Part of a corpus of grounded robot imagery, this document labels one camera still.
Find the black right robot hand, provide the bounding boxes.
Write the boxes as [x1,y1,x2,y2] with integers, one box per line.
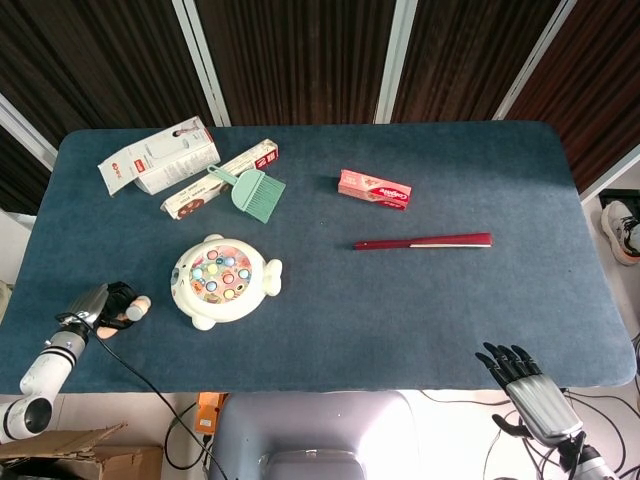
[474,341,585,449]

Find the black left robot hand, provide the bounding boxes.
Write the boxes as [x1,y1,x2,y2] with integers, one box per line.
[66,281,140,331]

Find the wooden toy mallet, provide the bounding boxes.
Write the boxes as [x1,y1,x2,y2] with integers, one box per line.
[96,295,152,340]

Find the fish-shaped toy game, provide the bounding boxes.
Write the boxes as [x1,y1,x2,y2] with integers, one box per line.
[169,233,284,331]

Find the green hand brush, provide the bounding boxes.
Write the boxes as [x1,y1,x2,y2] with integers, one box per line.
[206,164,287,225]

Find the orange device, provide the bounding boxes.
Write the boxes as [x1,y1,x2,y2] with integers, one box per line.
[193,392,229,435]

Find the white carton box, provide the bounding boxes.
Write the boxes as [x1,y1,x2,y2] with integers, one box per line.
[97,115,222,197]

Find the brown cardboard box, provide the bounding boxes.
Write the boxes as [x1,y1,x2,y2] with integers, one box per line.
[0,423,164,480]

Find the red folding fan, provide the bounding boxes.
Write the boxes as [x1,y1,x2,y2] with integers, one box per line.
[353,232,494,251]

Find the blue table cloth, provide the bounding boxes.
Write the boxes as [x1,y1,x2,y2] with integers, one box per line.
[0,120,637,396]

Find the white sneaker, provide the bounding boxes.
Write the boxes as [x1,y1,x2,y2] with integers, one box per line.
[599,200,640,266]

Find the long food wrap box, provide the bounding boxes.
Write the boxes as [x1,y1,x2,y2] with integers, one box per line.
[159,138,280,220]

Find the grey robot torso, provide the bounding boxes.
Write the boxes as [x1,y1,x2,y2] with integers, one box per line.
[212,390,419,480]

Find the pink toothpaste box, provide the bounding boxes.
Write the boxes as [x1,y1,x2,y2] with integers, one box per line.
[337,168,413,211]

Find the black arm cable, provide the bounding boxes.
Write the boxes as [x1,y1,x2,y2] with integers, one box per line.
[55,310,224,480]

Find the black floor cable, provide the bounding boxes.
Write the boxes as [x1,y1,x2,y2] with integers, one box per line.
[163,402,210,472]

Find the white partition frame post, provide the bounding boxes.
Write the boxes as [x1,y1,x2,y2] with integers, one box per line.
[492,0,577,121]
[579,143,640,204]
[373,0,419,125]
[172,0,232,127]
[0,92,59,172]

